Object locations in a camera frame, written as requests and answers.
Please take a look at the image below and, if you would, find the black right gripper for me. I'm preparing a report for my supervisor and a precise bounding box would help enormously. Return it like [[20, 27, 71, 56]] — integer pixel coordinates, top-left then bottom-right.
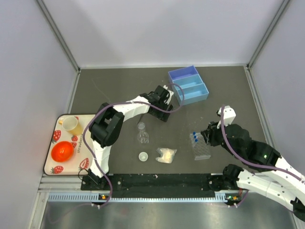
[[200, 118, 241, 159]]

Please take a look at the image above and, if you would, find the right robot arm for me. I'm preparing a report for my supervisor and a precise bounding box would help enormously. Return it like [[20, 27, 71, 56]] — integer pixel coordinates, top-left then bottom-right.
[[201, 122, 305, 220]]

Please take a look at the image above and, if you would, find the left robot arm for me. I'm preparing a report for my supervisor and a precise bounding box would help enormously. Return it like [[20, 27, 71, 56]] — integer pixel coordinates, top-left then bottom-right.
[[88, 85, 174, 189]]

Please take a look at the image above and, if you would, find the clear acrylic test tube rack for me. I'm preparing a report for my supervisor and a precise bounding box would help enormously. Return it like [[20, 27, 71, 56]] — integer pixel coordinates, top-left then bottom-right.
[[190, 132, 211, 160]]

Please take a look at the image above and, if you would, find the clear glass flask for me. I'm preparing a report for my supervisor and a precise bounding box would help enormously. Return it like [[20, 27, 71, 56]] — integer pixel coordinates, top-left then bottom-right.
[[137, 122, 149, 144]]

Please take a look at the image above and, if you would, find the clear bag of cotton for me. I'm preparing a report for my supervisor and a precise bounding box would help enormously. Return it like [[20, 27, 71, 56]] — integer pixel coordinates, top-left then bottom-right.
[[156, 148, 177, 164]]

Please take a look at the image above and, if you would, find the blue compartment organizer box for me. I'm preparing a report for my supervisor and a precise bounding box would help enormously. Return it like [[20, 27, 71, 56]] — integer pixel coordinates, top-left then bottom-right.
[[168, 65, 209, 105]]

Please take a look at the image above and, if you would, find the small white plastic cup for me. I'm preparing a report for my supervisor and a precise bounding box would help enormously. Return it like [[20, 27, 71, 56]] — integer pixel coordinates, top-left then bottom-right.
[[138, 152, 148, 162]]

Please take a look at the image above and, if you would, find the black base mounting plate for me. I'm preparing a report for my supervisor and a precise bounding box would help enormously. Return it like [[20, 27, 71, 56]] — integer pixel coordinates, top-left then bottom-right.
[[81, 173, 241, 198]]

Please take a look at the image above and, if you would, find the cream ceramic mug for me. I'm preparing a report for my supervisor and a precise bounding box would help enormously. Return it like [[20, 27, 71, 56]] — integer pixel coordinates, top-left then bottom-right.
[[58, 116, 83, 135]]

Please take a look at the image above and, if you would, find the strawberry pattern tray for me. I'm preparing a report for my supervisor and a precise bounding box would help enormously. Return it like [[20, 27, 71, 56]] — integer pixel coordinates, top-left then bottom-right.
[[43, 114, 94, 176]]

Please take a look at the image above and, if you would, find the orange plastic bowl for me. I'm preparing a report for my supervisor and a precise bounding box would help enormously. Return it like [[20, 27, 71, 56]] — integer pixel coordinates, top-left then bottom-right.
[[51, 141, 74, 162]]

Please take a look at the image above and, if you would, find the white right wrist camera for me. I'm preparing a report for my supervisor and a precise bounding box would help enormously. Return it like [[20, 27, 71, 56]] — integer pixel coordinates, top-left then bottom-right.
[[216, 105, 236, 129]]

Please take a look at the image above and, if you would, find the grey slotted cable duct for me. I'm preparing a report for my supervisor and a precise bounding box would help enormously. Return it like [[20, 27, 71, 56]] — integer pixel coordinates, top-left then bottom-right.
[[48, 193, 240, 203]]

